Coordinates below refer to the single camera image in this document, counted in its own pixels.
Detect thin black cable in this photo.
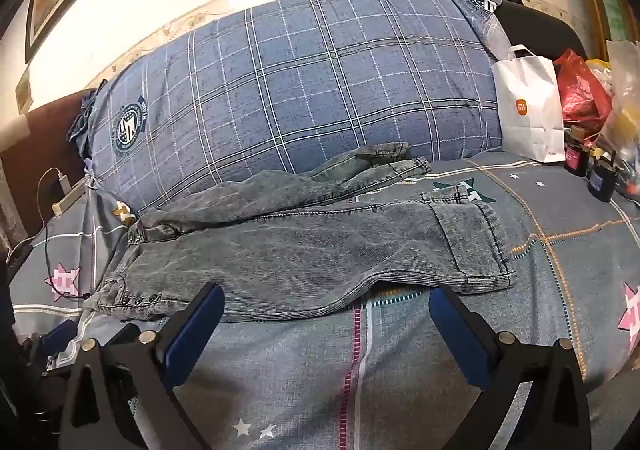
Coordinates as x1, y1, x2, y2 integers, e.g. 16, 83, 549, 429
41, 216, 92, 302

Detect grey star print bedsheet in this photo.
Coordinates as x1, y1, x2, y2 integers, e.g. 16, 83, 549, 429
10, 147, 640, 450

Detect blue denim cloth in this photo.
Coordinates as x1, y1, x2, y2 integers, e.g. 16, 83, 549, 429
67, 89, 103, 158

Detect small blue plaid pillow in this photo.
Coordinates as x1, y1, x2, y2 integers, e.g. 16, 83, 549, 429
430, 0, 506, 51

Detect large blue plaid pillow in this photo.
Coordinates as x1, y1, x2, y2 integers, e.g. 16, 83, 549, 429
75, 0, 503, 216

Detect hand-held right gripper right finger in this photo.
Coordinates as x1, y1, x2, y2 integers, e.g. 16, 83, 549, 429
428, 286, 593, 450

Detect brown headboard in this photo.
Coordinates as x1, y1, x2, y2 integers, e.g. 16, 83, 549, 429
0, 97, 88, 251

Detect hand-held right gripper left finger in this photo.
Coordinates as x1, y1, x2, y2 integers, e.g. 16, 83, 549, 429
59, 282, 226, 450

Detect white paper bag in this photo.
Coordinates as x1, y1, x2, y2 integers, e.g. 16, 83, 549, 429
492, 44, 566, 165

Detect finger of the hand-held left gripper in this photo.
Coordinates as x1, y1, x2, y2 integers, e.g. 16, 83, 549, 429
42, 319, 81, 367

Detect dark bottle with blue label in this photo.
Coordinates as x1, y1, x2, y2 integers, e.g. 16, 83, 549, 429
587, 150, 618, 203

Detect dark bottle with pink label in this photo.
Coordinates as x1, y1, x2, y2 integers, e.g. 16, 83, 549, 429
564, 127, 593, 177

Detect clear plastic bag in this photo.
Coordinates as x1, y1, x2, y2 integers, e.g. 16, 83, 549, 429
595, 39, 640, 203

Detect grey washed denim pants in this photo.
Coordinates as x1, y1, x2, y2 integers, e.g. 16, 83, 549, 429
82, 141, 517, 323

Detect red plastic bag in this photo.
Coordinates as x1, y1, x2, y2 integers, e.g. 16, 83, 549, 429
552, 48, 613, 136

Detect beige power strip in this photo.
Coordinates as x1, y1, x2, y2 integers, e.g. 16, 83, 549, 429
51, 181, 89, 217

